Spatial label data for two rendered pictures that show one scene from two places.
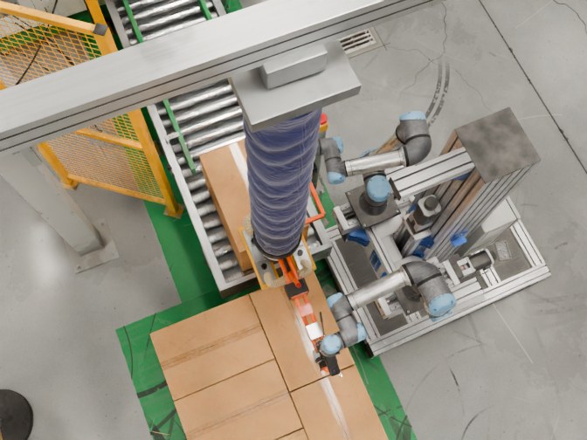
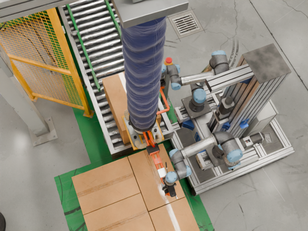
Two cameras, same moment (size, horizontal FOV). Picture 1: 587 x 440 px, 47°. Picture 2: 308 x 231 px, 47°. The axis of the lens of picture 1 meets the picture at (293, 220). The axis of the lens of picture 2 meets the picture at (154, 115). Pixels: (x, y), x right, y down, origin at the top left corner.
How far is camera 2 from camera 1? 0.36 m
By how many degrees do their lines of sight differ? 4
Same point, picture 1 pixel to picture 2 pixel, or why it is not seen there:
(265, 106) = (131, 12)
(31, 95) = not seen: outside the picture
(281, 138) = (142, 41)
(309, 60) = not seen: outside the picture
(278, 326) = (143, 175)
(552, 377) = (295, 209)
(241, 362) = (122, 194)
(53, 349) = (19, 187)
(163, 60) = not seen: outside the picture
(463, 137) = (247, 58)
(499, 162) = (267, 72)
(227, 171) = (117, 87)
